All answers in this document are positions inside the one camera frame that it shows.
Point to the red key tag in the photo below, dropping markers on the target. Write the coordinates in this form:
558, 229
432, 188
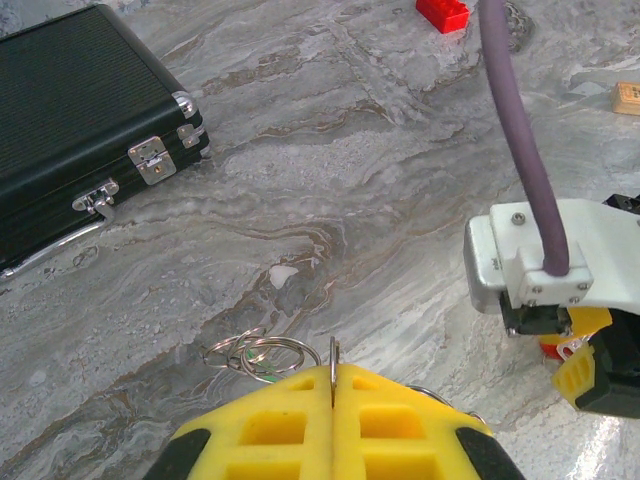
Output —
550, 351

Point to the small clear object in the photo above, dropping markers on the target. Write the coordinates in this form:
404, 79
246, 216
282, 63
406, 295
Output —
334, 360

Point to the red toy brick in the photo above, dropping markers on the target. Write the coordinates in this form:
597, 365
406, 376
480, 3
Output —
445, 15

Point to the small wooden block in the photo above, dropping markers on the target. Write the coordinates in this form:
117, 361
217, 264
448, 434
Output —
627, 99

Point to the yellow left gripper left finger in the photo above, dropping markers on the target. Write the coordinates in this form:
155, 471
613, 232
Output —
275, 430

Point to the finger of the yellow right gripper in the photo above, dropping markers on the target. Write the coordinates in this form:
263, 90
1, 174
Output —
590, 322
610, 375

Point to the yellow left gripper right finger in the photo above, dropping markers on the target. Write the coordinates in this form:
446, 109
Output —
400, 430

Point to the black ribbed metal-trimmed case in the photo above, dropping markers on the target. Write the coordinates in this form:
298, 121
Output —
75, 100

